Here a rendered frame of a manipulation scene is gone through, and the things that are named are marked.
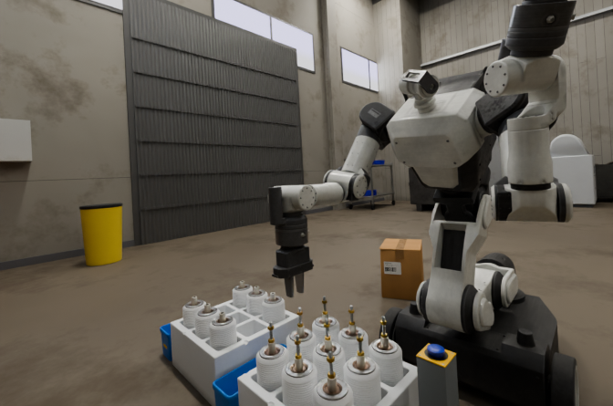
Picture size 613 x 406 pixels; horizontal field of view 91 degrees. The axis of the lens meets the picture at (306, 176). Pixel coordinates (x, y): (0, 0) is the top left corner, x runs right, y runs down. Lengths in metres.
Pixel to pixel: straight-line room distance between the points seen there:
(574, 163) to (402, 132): 5.96
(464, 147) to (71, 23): 4.49
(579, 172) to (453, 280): 5.85
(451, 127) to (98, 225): 3.32
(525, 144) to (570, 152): 6.18
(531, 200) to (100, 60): 4.54
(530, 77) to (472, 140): 0.29
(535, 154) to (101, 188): 4.25
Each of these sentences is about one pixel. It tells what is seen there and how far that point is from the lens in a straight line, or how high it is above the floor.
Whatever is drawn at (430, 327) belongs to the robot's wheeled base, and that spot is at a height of 0.19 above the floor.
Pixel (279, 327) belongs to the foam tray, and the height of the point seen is 0.17.
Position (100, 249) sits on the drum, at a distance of 3.68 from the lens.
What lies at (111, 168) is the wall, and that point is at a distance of 4.45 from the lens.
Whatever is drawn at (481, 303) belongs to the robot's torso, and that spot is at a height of 0.36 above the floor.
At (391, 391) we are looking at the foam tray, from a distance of 1.01.
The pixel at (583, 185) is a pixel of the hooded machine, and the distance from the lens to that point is 6.84.
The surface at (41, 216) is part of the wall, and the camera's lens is 4.35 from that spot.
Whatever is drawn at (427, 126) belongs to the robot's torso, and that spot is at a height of 0.89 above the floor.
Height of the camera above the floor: 0.76
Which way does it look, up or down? level
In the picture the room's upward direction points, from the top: 3 degrees counter-clockwise
